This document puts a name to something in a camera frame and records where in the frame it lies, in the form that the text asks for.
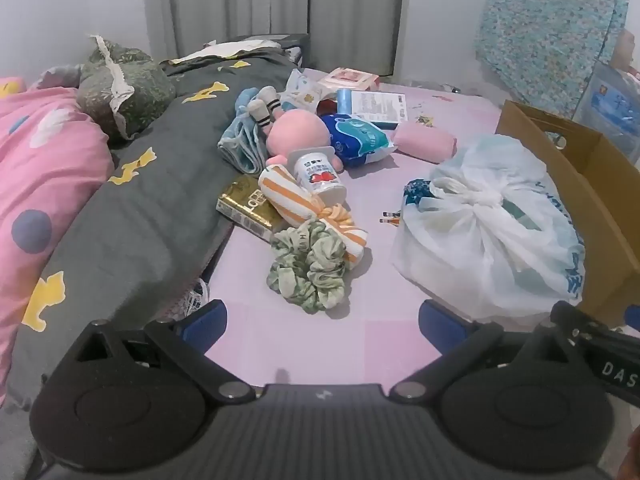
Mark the cardboard box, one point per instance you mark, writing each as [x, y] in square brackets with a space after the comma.
[590, 200]

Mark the blue and white packet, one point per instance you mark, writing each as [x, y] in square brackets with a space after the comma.
[375, 105]

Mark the blue tissue pack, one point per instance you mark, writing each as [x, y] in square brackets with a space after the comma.
[357, 137]

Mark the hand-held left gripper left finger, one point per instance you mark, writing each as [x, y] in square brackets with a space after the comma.
[202, 319]

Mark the dark blue patterned pouch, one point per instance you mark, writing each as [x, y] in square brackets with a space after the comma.
[414, 191]

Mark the white plastic bag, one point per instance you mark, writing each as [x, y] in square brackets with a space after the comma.
[490, 240]

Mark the large water jug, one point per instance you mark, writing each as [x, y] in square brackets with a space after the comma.
[610, 100]

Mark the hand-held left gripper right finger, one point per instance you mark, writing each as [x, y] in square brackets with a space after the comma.
[441, 324]

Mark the orange striped towel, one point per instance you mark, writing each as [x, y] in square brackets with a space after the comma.
[290, 195]

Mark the pink plush toy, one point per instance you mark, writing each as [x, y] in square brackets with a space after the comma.
[297, 132]

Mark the blue patterned hanging cloth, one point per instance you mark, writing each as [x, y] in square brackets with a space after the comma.
[550, 20]

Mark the gold tissue packet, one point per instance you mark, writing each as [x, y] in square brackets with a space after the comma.
[245, 207]

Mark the grey quilt with yellow print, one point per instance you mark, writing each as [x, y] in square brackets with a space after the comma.
[165, 200]

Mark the pink towel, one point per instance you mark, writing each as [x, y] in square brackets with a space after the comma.
[425, 142]

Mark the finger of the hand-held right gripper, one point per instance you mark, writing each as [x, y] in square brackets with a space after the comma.
[575, 322]

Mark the pink dotted quilt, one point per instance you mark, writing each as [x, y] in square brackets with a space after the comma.
[50, 170]

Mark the white bottle with red label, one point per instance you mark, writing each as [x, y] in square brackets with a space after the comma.
[320, 175]

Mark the grey curtain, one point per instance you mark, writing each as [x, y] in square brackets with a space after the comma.
[250, 0]

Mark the pink bed sheet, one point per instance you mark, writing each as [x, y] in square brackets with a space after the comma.
[350, 350]

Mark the green scrunchie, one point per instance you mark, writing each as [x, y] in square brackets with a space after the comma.
[310, 270]

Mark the white tissue packet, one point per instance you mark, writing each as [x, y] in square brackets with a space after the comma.
[305, 92]

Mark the light blue towel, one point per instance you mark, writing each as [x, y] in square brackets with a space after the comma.
[240, 145]

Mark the white cloth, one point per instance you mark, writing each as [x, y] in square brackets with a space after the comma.
[220, 50]

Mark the pink wet wipes pack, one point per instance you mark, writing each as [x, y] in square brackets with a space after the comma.
[350, 77]

